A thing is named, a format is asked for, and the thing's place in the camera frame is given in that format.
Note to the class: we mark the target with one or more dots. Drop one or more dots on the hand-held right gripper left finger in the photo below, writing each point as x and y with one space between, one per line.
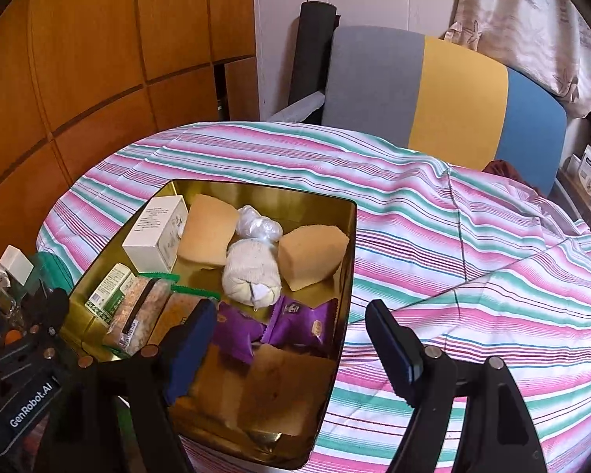
192 350

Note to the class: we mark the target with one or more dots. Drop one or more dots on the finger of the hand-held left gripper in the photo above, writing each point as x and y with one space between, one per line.
51 313

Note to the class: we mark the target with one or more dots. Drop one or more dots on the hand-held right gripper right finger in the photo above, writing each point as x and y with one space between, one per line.
394 350

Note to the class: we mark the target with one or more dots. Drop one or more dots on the orange snack packet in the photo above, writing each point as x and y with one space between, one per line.
175 313

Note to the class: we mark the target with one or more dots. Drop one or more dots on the purple snack packet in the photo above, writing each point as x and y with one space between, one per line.
236 332
300 325

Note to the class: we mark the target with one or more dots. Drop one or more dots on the green-edged cracker packet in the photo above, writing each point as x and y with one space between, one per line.
135 310

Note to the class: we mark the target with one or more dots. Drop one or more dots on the white cloth roll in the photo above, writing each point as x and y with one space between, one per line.
248 271

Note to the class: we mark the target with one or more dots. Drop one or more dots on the yellow sponge cake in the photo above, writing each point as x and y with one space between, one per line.
312 256
285 389
207 231

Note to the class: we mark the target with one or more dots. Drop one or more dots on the white plastic-wrapped ball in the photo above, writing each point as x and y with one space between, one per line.
258 224

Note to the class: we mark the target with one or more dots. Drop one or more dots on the gold tin box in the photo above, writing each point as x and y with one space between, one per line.
202 188

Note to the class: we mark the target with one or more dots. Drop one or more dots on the green plastic object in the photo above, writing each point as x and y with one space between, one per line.
54 276

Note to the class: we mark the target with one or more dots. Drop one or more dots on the clear bottle white cap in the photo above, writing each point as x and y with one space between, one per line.
15 263

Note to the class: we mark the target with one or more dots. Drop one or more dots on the green and white carton box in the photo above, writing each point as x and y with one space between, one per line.
111 290

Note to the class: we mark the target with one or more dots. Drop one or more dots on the striped tablecloth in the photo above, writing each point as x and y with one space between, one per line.
448 236

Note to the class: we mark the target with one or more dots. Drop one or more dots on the dark red cloth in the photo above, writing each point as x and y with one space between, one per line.
512 175

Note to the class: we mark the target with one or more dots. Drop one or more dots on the wooden desk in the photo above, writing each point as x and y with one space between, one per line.
586 212

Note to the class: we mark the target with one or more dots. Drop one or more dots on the grey yellow blue headboard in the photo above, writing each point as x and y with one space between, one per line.
374 79

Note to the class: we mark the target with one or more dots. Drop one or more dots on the wooden wardrobe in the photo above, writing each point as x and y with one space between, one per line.
103 34

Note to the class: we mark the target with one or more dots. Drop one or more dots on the black rolled mat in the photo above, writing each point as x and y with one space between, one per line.
312 54

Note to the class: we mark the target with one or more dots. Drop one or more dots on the beige patterned curtain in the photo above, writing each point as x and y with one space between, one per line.
527 24

